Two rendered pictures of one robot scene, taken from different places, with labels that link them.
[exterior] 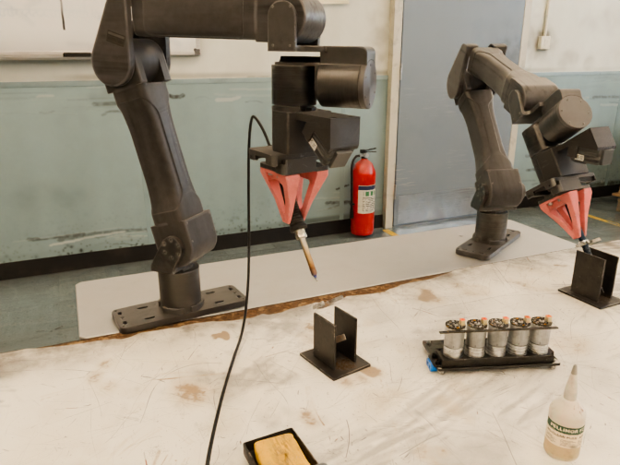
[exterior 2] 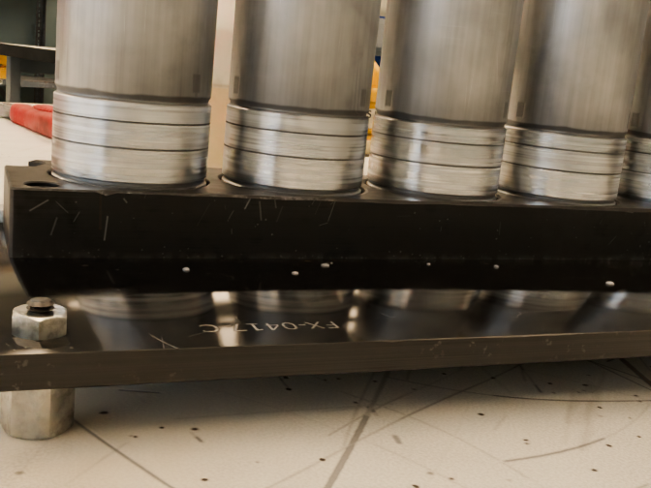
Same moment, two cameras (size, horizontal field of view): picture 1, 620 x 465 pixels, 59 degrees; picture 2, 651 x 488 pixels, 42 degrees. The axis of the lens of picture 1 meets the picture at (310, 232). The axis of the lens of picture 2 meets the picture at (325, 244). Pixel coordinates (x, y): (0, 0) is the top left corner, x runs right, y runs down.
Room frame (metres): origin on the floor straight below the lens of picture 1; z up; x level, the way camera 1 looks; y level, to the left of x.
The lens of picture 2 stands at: (0.77, -0.31, 0.79)
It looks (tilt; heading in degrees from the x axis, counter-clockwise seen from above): 12 degrees down; 161
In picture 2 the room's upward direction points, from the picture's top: 6 degrees clockwise
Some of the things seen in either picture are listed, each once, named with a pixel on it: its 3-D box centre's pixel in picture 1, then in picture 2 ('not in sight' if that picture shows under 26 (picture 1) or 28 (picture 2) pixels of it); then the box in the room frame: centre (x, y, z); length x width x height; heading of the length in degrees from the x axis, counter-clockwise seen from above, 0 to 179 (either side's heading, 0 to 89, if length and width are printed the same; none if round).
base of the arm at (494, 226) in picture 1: (491, 226); not in sight; (1.10, -0.38, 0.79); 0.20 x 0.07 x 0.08; 142
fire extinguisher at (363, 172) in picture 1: (363, 191); not in sight; (3.42, -0.34, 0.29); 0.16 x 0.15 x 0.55; 114
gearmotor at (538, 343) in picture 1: (539, 338); (135, 72); (0.63, -0.29, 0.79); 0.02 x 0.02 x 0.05
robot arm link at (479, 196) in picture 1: (497, 196); not in sight; (1.09, -0.38, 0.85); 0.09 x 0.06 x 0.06; 99
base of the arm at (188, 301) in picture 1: (180, 287); not in sight; (0.79, 0.20, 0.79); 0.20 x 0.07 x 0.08; 120
